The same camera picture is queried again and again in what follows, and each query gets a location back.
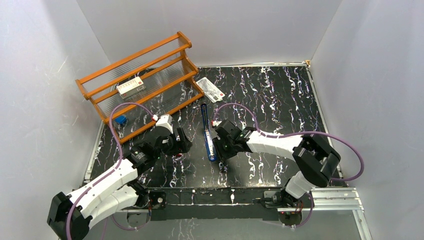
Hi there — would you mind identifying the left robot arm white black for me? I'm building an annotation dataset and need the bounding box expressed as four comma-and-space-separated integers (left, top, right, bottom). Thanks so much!
46, 126, 193, 240

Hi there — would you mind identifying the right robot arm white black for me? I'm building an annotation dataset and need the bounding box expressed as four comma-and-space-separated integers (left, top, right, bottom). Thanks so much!
212, 120, 341, 208

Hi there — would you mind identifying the white printed paper packet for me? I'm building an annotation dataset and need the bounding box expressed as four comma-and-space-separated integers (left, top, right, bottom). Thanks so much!
195, 77, 225, 103

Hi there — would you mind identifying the small blue object under shelf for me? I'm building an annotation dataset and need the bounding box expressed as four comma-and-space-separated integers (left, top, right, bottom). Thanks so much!
114, 115, 128, 127

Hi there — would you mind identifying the orange wooden shelf rack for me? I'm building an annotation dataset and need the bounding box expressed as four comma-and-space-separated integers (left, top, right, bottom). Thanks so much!
75, 31, 204, 144

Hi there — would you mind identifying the white box on shelf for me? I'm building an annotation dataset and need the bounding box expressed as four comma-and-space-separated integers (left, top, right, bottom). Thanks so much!
115, 76, 146, 99

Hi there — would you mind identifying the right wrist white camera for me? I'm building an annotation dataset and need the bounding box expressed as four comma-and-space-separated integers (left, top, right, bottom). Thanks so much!
211, 120, 222, 128

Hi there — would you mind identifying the wrist white camera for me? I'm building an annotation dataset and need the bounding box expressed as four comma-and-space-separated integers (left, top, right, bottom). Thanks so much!
211, 120, 222, 128
155, 114, 173, 134

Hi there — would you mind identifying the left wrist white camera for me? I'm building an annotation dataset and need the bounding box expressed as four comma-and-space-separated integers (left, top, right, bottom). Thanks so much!
155, 114, 173, 134

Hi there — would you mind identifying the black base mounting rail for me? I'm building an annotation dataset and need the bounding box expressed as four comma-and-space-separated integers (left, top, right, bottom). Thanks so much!
125, 187, 314, 223

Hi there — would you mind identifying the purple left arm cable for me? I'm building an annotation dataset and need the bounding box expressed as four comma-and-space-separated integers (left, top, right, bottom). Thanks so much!
64, 102, 158, 240

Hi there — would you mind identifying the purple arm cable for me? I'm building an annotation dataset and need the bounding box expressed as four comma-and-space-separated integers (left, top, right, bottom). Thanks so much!
64, 102, 158, 240
211, 102, 365, 229

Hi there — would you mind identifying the aluminium frame rail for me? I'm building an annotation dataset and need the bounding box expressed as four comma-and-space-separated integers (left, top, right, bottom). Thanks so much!
278, 187, 365, 213

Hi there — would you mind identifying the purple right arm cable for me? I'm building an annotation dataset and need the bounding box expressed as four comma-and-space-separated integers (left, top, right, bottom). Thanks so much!
211, 102, 365, 229

